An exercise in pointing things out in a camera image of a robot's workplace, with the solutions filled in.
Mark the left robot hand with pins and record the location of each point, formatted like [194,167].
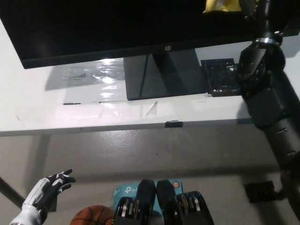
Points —
[47,189]

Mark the yellow microfibre cloth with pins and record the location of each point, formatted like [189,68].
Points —
[211,5]

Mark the black diagonal desk leg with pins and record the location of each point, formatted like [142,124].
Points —
[10,192]

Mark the left black robot body block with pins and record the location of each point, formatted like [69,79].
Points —
[144,194]

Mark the black HP monitor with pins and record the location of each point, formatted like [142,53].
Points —
[93,28]

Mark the orange basketball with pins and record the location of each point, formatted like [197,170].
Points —
[91,215]

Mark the teal tp-link box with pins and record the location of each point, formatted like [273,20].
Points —
[124,189]

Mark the short thin black tape strip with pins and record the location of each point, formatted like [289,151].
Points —
[71,103]

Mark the clear plastic sheet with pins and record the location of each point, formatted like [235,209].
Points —
[105,79]

